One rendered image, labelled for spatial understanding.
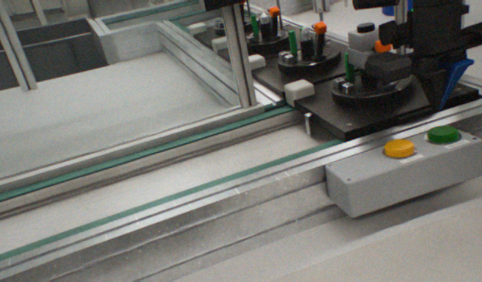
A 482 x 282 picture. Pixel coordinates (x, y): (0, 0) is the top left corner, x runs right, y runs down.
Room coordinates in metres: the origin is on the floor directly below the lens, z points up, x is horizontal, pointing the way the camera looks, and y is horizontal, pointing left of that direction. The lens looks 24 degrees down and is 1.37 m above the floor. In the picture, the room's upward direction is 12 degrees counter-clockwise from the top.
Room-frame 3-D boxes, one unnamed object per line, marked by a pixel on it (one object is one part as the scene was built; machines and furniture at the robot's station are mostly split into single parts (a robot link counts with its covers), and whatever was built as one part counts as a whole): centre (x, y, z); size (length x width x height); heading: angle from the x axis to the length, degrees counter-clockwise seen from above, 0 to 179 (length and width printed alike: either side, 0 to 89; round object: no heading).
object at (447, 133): (0.78, -0.29, 0.96); 0.04 x 0.04 x 0.02
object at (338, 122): (0.99, -0.25, 0.96); 0.24 x 0.24 x 0.02; 15
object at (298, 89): (1.06, -0.13, 0.97); 0.05 x 0.05 x 0.04; 15
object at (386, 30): (0.83, -0.27, 1.12); 0.07 x 0.07 x 0.06; 16
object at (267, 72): (1.24, -0.18, 1.01); 0.24 x 0.24 x 0.13; 15
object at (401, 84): (0.99, -0.25, 0.98); 0.14 x 0.14 x 0.02
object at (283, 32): (1.48, -0.12, 1.01); 0.24 x 0.24 x 0.13; 15
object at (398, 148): (0.76, -0.23, 0.96); 0.04 x 0.04 x 0.02
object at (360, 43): (1.00, -0.25, 1.06); 0.08 x 0.04 x 0.07; 15
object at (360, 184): (0.76, -0.23, 0.93); 0.21 x 0.07 x 0.06; 105
